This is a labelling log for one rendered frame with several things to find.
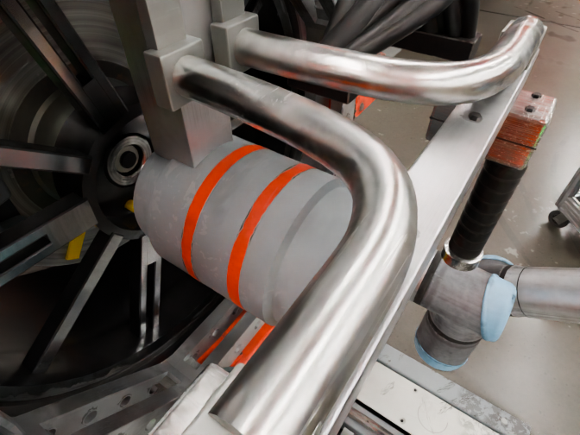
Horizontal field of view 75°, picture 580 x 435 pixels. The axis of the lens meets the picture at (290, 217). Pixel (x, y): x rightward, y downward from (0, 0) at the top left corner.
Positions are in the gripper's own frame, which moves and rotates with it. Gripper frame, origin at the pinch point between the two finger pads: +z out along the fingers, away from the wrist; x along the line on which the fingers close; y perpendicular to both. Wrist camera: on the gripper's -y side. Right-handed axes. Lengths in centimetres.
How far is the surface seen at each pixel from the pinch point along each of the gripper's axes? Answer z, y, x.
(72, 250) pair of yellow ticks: 12.5, -28.4, -13.7
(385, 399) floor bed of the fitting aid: -27, 43, -37
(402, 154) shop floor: 14, 130, 40
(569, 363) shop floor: -68, 79, -11
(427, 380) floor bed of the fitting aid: -34, 50, -29
